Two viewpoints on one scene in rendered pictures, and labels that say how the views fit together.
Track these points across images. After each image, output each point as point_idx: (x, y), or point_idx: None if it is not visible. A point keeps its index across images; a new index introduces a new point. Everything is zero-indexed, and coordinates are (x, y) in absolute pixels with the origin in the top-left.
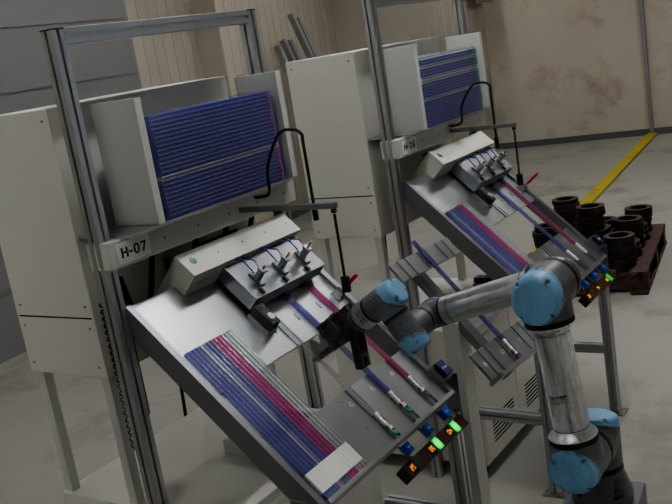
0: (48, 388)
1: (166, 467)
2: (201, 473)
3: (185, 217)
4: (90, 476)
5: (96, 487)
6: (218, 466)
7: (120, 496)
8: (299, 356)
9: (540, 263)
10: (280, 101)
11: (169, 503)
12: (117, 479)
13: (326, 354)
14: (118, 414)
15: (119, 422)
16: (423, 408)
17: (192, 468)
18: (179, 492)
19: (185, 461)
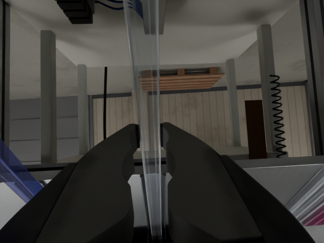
0: (239, 133)
1: (196, 40)
2: (209, 14)
3: None
4: (212, 62)
5: (229, 54)
6: (191, 9)
7: (248, 40)
8: (9, 81)
9: None
10: None
11: (276, 5)
12: (217, 52)
13: (294, 221)
14: (277, 113)
15: (277, 105)
16: None
17: (197, 25)
18: (251, 10)
19: (184, 35)
